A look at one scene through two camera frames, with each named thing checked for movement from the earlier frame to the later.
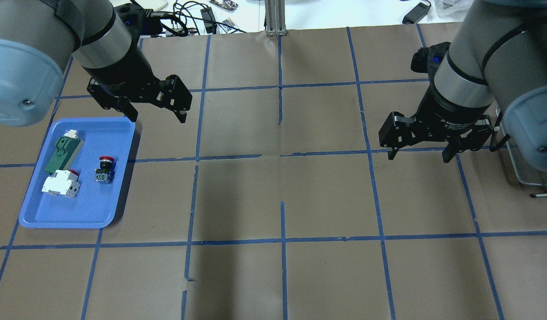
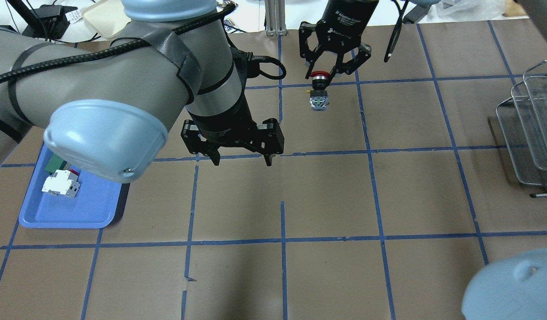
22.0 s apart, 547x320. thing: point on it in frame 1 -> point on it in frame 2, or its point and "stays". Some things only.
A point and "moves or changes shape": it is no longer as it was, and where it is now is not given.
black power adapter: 419,12 stays
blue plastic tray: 94,205 stays
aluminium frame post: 275,10 stays
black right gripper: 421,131 -> 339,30
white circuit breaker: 64,182 stays
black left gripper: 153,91 -> 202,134
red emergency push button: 105,174 moves or changes shape
